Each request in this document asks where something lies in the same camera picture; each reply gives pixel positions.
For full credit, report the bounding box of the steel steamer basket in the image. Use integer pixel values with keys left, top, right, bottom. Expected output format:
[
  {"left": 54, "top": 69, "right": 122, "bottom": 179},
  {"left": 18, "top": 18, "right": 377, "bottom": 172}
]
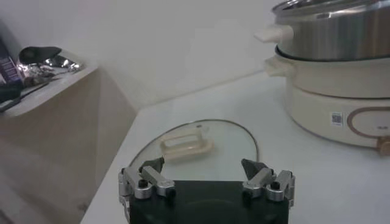
[{"left": 254, "top": 0, "right": 390, "bottom": 61}]

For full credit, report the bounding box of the cream electric cooker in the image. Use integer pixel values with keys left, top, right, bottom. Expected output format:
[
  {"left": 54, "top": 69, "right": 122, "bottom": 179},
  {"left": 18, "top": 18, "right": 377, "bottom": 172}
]
[{"left": 263, "top": 48, "right": 390, "bottom": 156}]

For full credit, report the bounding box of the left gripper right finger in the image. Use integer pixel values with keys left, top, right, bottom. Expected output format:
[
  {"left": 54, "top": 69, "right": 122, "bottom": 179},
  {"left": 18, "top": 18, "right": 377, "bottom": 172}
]
[{"left": 240, "top": 158, "right": 296, "bottom": 203}]

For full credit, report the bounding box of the glass pot lid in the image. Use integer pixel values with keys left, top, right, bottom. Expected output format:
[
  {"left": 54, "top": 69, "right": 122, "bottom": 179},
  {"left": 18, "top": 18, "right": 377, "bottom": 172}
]
[{"left": 129, "top": 119, "right": 260, "bottom": 183}]

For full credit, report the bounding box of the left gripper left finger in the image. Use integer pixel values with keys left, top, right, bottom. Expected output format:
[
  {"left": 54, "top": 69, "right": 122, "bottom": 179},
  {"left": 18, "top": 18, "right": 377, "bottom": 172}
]
[{"left": 118, "top": 156, "right": 177, "bottom": 200}]

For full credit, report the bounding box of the black open laptop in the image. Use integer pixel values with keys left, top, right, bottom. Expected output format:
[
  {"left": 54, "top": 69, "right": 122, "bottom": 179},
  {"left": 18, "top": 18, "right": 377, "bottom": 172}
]
[{"left": 0, "top": 36, "right": 24, "bottom": 86}]

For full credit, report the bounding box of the white side table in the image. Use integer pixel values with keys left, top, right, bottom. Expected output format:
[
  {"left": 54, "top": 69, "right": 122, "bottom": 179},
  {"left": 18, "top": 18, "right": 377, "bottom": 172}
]
[{"left": 0, "top": 65, "right": 138, "bottom": 224}]

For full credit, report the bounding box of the shiny chrome headset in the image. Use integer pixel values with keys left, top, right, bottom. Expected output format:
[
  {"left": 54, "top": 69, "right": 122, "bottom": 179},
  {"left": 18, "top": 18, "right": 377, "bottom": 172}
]
[{"left": 16, "top": 46, "right": 83, "bottom": 80}]

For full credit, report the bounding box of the black computer mouse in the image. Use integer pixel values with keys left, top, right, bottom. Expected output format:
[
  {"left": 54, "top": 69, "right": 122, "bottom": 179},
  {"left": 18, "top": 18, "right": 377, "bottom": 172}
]
[{"left": 0, "top": 82, "right": 24, "bottom": 106}]

